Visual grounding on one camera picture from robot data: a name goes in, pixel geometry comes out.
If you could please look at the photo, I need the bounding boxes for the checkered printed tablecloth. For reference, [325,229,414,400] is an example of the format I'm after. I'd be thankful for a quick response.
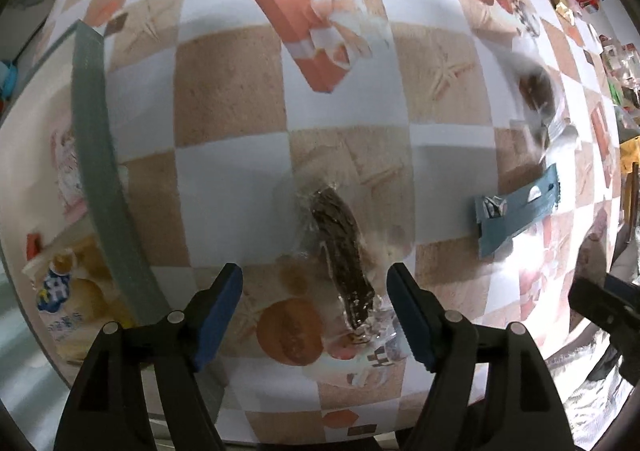
[30,0,626,432]

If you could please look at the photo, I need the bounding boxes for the clear packet with brown snack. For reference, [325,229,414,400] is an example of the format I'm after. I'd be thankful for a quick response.
[510,48,581,162]

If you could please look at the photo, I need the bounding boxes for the yellow egg roll packet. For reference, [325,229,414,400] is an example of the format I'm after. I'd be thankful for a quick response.
[22,236,136,362]

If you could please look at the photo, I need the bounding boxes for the grey-green cardboard box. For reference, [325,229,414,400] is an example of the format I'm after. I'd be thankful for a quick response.
[0,20,173,372]

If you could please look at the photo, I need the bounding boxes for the clear packet with dark bar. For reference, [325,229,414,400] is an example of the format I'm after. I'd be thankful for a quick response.
[272,181,401,347]

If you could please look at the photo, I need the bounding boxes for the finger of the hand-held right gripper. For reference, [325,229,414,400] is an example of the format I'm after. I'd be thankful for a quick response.
[567,273,640,330]

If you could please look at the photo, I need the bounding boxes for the blue plastic container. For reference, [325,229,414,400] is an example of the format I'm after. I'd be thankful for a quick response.
[0,60,21,102]

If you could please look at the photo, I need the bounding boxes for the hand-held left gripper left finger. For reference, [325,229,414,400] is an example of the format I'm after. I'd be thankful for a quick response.
[52,262,244,451]

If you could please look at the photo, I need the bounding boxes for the light blue snack packet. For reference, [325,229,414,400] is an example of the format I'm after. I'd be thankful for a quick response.
[474,163,560,259]

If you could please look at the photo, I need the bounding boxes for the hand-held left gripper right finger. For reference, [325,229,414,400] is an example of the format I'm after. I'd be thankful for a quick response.
[386,262,573,451]

